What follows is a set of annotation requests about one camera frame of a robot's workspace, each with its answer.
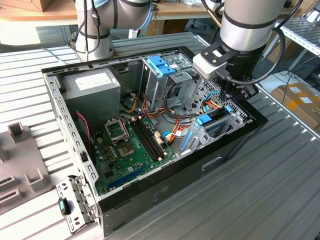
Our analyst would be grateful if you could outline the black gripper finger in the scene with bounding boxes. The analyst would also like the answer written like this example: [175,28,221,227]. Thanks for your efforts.
[228,84,260,102]
[216,75,231,103]

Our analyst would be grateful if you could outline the coloured power wire black plug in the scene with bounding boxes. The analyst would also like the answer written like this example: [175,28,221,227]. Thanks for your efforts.
[164,96,230,146]

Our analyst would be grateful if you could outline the hard disk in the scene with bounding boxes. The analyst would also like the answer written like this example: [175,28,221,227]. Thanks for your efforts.
[180,105,233,153]

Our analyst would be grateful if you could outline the perforated metal disk bay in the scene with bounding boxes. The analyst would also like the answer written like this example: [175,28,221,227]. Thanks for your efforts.
[178,74,253,157]

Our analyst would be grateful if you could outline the labelled cardboard box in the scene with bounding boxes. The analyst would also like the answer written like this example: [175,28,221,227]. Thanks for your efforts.
[271,82,320,131]

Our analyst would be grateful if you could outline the metal slat shelf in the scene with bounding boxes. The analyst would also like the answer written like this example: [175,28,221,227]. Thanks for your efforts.
[259,17,320,73]

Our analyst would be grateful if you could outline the blue plastic drive latch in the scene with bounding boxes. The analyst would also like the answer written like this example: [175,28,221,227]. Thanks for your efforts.
[147,56,177,78]

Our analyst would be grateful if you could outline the metal optical drive cage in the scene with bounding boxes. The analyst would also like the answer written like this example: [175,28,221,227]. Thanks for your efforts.
[139,51,202,113]

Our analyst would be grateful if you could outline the orange cardboard box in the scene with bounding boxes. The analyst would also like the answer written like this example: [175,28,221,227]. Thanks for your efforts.
[156,19,189,36]

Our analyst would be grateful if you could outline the black RAM slot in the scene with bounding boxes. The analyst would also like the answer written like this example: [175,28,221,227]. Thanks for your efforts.
[140,119,167,157]
[137,120,164,159]
[131,121,158,161]
[134,121,161,160]

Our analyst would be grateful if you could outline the wooden desk white legs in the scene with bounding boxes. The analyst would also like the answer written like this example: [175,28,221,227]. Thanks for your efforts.
[0,0,302,49]

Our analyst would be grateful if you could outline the black open PC case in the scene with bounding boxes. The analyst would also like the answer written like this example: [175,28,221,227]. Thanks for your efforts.
[41,45,270,238]

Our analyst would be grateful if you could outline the metal socket cover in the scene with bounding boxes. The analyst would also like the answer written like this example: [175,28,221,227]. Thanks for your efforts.
[103,117,130,146]

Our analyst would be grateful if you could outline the CPU socket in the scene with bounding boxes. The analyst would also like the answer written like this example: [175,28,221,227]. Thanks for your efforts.
[117,142,136,160]

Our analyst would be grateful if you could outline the grey power supply unit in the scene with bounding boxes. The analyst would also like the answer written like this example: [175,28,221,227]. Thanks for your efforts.
[60,67,122,131]

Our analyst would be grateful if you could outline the blue expansion slot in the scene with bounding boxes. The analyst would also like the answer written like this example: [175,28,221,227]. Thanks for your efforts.
[107,162,148,190]

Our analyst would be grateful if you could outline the green motherboard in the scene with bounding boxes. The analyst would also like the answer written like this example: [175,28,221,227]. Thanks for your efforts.
[91,116,181,197]

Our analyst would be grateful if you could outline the brown cardboard box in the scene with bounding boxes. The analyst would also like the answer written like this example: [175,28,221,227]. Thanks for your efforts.
[37,0,77,12]

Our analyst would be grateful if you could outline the black latch blue mark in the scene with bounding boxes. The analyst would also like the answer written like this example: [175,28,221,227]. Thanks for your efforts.
[57,196,73,216]

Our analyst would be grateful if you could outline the grey parts rack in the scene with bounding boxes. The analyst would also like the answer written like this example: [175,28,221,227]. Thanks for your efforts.
[0,121,54,216]

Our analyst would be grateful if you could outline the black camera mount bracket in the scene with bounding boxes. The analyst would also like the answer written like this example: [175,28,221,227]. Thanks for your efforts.
[201,42,240,64]

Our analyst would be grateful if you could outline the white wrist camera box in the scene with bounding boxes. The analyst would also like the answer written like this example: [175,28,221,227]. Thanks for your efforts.
[192,51,227,79]

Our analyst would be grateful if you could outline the light blue data wire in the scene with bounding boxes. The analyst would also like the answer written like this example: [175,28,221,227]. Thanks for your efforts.
[161,130,187,141]
[199,91,221,115]

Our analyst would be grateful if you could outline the orange red wire bundle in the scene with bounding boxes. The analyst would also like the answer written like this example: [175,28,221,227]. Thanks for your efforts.
[141,91,168,121]

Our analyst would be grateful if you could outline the yellow orange wire white plug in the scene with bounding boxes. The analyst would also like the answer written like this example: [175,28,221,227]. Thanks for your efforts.
[125,91,140,114]

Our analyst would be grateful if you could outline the red black twisted wire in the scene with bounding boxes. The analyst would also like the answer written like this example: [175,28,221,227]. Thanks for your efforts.
[75,111,93,152]

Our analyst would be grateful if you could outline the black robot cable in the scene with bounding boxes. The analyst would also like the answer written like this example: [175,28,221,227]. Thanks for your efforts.
[74,0,305,85]

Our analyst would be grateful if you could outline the hinged metal slot bracket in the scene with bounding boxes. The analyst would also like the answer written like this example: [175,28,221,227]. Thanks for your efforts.
[55,174,98,235]

